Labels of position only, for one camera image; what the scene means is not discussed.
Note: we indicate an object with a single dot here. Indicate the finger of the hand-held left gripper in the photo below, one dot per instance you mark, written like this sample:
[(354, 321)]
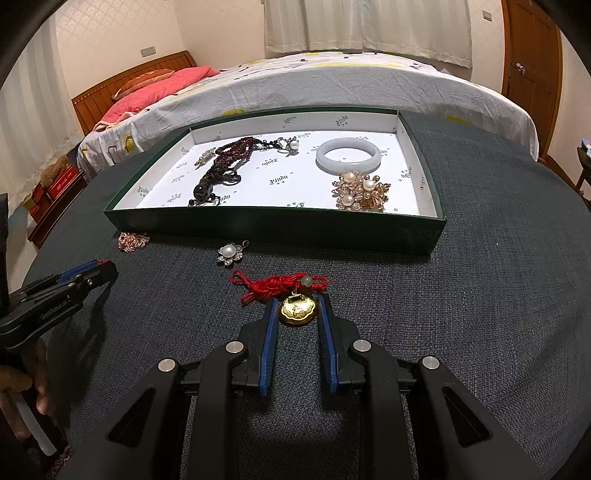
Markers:
[(92, 278), (76, 271)]

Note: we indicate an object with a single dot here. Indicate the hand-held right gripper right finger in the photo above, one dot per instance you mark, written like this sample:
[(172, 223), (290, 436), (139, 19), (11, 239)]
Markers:
[(327, 341)]

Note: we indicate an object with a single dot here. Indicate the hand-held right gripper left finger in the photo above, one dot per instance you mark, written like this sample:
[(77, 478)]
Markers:
[(270, 341)]

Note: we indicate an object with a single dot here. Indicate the shallow dark green box tray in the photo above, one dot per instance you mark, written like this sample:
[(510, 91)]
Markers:
[(277, 224)]

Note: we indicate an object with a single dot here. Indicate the gold pearl flower brooch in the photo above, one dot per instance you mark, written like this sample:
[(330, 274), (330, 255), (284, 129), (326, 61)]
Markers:
[(360, 191)]

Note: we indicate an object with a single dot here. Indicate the slim silver brooch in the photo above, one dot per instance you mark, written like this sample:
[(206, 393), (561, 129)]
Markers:
[(205, 158)]

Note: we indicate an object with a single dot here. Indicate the pale jade bangle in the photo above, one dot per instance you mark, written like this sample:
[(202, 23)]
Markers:
[(348, 169)]

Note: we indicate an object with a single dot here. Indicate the pearl earring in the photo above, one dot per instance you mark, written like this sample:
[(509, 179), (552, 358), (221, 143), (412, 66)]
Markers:
[(293, 145)]

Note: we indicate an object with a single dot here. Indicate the person's left hand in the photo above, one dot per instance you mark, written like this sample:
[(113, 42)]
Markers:
[(18, 374)]

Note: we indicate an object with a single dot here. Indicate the yellow gift box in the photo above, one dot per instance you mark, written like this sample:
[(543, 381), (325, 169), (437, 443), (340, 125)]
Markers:
[(33, 199)]

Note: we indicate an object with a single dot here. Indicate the red gift box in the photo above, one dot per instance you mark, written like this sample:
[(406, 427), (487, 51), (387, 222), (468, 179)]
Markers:
[(63, 179)]

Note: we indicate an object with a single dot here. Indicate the pearl flower pendant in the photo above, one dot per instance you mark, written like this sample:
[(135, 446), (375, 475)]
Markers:
[(230, 252)]

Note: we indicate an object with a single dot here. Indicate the brown teddy bear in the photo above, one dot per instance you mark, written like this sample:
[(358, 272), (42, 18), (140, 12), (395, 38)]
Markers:
[(53, 168)]

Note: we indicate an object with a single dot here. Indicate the sheer striped curtain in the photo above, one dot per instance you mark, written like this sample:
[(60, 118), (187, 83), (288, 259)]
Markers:
[(32, 129)]

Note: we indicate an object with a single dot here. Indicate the dark grey tablecloth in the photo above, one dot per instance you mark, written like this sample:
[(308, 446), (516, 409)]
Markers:
[(485, 300)]

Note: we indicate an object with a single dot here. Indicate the pink pillow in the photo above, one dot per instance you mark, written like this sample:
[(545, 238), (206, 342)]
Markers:
[(152, 92)]

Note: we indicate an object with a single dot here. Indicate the orange patterned pillow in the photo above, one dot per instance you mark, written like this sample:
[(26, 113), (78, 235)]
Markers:
[(143, 81)]

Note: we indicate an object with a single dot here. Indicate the bed with patterned white sheet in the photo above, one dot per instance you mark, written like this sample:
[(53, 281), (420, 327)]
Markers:
[(323, 83)]

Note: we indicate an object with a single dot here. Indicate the wooden chair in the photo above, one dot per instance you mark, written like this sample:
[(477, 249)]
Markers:
[(585, 180)]

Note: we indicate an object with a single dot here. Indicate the white window curtain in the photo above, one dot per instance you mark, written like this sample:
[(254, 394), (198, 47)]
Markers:
[(369, 27)]

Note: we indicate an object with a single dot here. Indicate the pile of clothes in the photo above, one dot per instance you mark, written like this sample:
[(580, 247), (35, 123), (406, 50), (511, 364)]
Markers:
[(587, 146)]

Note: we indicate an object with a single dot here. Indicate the brown wooden door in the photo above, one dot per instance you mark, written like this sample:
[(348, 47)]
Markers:
[(531, 69)]

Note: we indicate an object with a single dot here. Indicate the grey wall switch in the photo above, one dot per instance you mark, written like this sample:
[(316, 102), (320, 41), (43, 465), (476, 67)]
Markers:
[(147, 51)]

